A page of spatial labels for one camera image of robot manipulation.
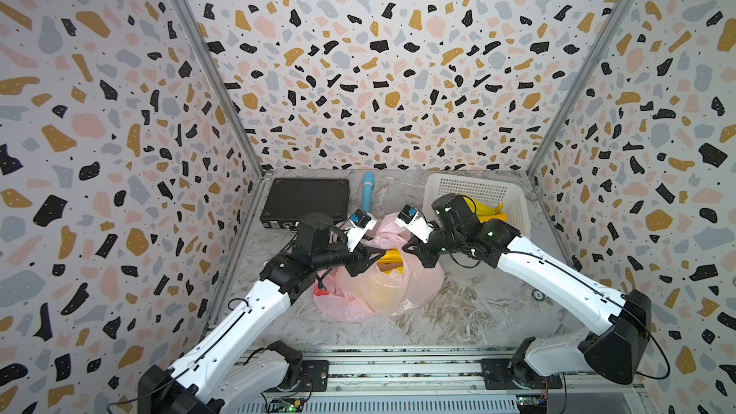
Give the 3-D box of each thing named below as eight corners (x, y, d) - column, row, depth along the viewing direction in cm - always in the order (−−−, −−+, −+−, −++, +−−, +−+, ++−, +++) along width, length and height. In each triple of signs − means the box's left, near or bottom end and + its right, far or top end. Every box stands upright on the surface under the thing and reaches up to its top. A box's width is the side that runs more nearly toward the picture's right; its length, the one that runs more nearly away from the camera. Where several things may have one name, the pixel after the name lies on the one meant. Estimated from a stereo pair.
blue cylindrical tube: (361, 212, 110) (361, 208, 108) (364, 176, 123) (363, 171, 121) (372, 212, 110) (371, 208, 108) (373, 176, 123) (373, 172, 121)
